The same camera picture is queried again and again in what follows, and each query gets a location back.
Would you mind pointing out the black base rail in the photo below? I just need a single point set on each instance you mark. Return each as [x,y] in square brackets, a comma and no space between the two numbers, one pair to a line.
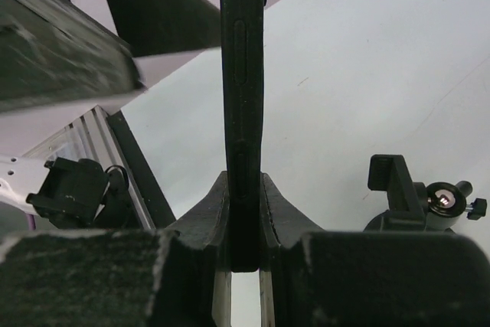
[153,199]

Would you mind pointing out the black round-base phone stand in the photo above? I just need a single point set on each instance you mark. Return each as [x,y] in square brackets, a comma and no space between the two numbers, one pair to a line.
[414,206]

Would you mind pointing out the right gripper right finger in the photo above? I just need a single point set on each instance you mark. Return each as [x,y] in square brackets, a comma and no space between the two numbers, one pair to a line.
[293,263]

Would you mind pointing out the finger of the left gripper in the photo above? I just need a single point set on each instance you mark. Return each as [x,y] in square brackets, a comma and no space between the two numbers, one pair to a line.
[156,27]
[52,52]

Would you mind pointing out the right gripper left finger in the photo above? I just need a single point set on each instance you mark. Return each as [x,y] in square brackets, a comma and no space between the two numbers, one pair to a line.
[194,281]

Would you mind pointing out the black phone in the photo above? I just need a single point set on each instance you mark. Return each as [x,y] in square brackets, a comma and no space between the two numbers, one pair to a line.
[242,50]

